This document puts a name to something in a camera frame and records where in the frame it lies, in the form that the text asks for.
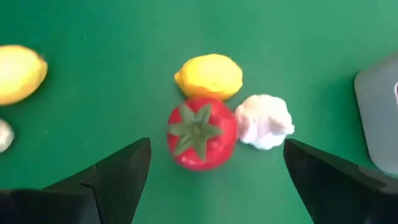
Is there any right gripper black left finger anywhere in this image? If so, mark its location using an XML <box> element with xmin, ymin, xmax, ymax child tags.
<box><xmin>0</xmin><ymin>137</ymin><xmax>152</xmax><ymax>224</ymax></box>

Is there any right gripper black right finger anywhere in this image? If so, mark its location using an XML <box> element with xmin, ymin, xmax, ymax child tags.
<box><xmin>283</xmin><ymin>138</ymin><xmax>398</xmax><ymax>224</ymax></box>

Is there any white garlic bulb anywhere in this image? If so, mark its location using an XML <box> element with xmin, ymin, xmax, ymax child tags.
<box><xmin>0</xmin><ymin>118</ymin><xmax>16</xmax><ymax>154</ymax></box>
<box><xmin>234</xmin><ymin>93</ymin><xmax>295</xmax><ymax>151</ymax></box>

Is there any red strawberry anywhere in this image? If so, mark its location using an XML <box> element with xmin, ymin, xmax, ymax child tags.
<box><xmin>166</xmin><ymin>96</ymin><xmax>239</xmax><ymax>172</ymax></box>

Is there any grey plastic basket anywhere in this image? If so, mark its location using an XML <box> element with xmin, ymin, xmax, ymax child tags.
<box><xmin>353</xmin><ymin>51</ymin><xmax>398</xmax><ymax>175</ymax></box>

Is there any green felt mat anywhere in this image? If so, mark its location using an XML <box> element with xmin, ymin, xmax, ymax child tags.
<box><xmin>0</xmin><ymin>0</ymin><xmax>398</xmax><ymax>224</ymax></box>

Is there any yellow plastic lemon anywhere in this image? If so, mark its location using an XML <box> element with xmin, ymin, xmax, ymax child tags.
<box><xmin>0</xmin><ymin>44</ymin><xmax>49</xmax><ymax>106</ymax></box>
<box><xmin>174</xmin><ymin>53</ymin><xmax>244</xmax><ymax>101</ymax></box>

